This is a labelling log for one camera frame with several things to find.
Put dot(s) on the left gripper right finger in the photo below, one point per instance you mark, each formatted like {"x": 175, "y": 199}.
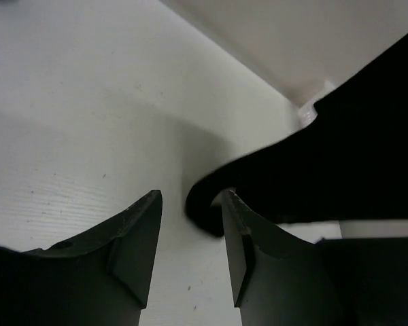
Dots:
{"x": 279, "y": 279}

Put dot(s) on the black tank top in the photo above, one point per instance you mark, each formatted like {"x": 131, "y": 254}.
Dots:
{"x": 350, "y": 163}

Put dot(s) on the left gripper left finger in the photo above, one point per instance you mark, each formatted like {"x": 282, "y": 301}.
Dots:
{"x": 99, "y": 277}

